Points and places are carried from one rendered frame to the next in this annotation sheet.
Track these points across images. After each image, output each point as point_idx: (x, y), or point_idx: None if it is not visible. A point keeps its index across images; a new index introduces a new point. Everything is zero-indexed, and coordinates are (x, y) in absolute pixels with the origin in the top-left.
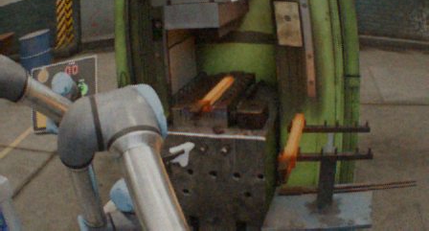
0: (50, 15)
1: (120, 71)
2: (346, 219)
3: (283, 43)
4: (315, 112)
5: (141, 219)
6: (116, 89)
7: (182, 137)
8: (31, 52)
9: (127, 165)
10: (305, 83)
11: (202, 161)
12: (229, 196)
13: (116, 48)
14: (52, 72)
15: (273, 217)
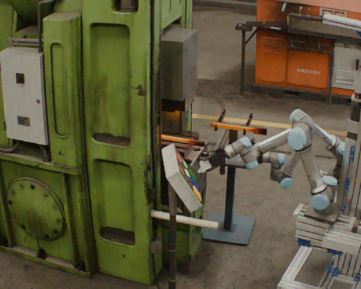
0: None
1: (148, 155)
2: None
3: None
4: (188, 124)
5: (324, 135)
6: (300, 113)
7: (195, 160)
8: None
9: (315, 126)
10: (186, 113)
11: (198, 167)
12: (201, 179)
13: (147, 141)
14: (179, 165)
15: (237, 163)
